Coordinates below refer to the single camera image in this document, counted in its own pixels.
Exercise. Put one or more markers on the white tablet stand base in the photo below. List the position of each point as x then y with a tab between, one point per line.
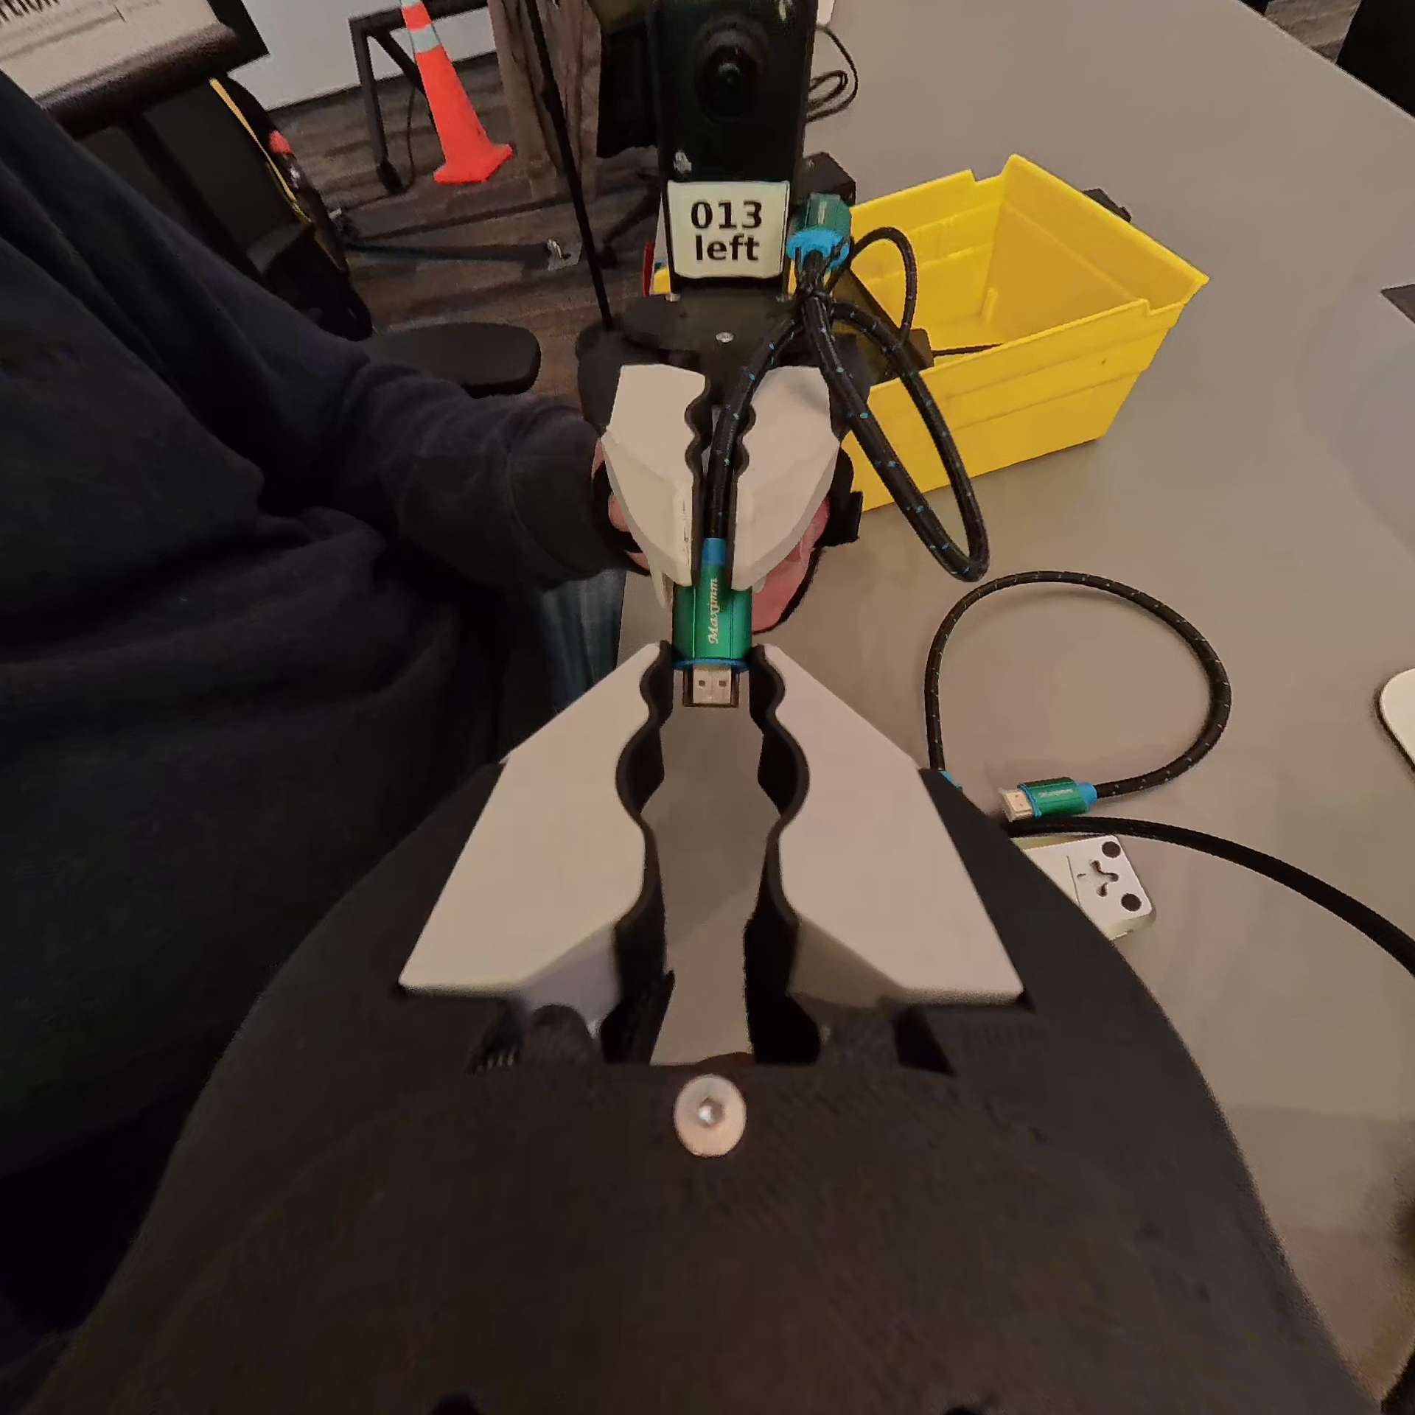
1403	717

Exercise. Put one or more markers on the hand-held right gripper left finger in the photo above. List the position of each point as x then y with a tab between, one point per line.
532	872

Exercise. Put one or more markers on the person's dark sweater torso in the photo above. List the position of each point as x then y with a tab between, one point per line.
166	829

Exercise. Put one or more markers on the person's left forearm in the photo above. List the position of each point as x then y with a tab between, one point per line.
442	475

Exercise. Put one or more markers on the orange traffic cone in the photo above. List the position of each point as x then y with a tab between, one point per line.
454	121

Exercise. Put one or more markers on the small black tape piece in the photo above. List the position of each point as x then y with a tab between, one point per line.
1106	204

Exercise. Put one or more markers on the yellow plastic bin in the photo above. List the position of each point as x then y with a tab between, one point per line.
1051	364

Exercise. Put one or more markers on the person's left hand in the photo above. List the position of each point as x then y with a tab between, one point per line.
791	586

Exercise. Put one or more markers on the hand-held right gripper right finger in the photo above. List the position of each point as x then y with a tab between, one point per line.
885	884

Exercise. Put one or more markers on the black bag yellow trim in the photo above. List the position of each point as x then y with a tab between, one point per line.
299	254

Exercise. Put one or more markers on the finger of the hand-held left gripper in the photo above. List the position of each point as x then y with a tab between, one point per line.
648	463
791	463

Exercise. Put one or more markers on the black chair armrest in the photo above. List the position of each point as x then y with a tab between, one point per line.
476	355

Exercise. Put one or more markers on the black office chair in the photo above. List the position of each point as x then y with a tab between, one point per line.
1382	32

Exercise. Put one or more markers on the person's jeans leg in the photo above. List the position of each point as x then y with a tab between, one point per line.
587	640

